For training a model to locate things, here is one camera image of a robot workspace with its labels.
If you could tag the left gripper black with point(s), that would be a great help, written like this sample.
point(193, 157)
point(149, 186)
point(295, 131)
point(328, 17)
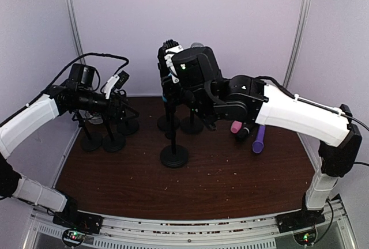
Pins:
point(116, 117)

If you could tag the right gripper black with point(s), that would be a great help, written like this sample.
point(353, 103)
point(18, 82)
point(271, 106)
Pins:
point(168, 83)

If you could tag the black stand of purple mic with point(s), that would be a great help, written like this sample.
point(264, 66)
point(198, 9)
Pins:
point(127, 126)

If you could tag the glitter mic silver head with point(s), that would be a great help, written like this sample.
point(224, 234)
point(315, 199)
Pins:
point(196, 45)

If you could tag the pink microphone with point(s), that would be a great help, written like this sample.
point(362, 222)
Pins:
point(235, 127)

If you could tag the black stand of blue mic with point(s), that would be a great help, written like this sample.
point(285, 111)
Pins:
point(173, 156)

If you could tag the purple microphone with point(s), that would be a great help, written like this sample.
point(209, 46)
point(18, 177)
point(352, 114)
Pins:
point(258, 144)

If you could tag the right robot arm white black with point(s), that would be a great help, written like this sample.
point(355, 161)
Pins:
point(262, 100)

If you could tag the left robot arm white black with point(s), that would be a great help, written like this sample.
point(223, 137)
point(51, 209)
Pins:
point(74, 94)

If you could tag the black stand of glitter mic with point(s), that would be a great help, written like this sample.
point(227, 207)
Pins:
point(191, 125)

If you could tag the tape roll at back left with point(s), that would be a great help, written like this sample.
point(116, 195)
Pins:
point(93, 118)

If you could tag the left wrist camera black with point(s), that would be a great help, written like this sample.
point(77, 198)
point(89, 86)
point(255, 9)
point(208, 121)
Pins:
point(122, 79)

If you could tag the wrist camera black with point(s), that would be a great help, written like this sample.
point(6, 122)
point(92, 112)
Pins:
point(122, 79)
point(169, 51)

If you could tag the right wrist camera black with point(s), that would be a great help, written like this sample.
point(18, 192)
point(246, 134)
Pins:
point(169, 51)

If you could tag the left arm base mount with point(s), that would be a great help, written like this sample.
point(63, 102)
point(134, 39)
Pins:
point(78, 227)

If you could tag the left aluminium corner post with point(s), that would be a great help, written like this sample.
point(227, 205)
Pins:
point(74, 27)

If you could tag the aluminium corner post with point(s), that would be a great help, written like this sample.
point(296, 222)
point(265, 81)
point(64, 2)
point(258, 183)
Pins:
point(74, 27)
point(297, 42)

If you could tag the right aluminium corner post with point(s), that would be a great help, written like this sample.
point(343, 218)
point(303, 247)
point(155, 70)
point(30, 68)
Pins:
point(297, 42)

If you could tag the front aluminium rail frame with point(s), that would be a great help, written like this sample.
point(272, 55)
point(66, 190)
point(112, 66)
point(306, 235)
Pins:
point(245, 232)

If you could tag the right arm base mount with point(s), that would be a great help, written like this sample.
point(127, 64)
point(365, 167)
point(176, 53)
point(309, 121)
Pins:
point(303, 225)

